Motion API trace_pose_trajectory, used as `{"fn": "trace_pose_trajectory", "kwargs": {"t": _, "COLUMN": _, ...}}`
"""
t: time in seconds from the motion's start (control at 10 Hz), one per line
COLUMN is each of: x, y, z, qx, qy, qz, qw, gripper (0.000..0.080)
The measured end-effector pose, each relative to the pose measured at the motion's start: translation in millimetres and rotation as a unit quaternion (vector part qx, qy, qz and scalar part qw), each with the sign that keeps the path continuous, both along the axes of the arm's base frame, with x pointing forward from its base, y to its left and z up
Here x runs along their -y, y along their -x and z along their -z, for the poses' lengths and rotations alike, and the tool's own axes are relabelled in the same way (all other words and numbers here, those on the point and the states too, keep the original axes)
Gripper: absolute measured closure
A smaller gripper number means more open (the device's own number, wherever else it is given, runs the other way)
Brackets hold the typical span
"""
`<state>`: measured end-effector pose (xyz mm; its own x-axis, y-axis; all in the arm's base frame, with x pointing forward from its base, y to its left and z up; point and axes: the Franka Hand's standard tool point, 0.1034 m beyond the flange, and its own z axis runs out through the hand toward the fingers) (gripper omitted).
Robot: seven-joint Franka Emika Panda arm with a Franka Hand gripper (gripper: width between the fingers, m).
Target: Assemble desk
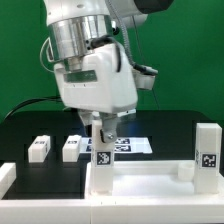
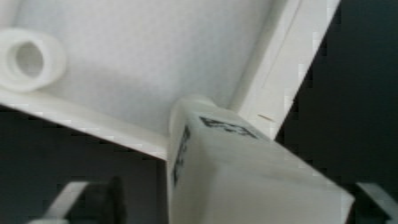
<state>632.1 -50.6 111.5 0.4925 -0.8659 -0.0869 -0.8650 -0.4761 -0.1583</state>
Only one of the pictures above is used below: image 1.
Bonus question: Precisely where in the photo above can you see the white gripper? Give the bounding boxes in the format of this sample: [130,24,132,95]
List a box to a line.
[54,44,138,143]

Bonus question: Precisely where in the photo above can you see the white desk top tray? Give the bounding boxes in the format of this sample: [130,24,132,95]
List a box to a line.
[84,160,224,203]

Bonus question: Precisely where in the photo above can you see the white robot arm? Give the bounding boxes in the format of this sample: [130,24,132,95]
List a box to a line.
[43,0,174,143]

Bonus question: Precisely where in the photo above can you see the fiducial marker sheet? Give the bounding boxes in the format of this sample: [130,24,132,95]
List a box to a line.
[80,137,152,154]

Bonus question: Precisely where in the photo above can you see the black cables on table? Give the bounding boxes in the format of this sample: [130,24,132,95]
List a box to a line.
[3,95,63,119]

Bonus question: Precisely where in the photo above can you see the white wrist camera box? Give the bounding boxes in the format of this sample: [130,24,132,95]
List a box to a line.
[132,66,158,90]

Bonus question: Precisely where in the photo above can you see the grey camera cable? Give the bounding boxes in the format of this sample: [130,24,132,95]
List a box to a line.
[39,36,56,73]

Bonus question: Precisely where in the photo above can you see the white left rail block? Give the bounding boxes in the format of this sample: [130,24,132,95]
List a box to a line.
[0,163,16,200]

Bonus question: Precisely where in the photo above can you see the white front rail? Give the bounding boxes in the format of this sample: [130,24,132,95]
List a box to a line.
[0,200,224,224]

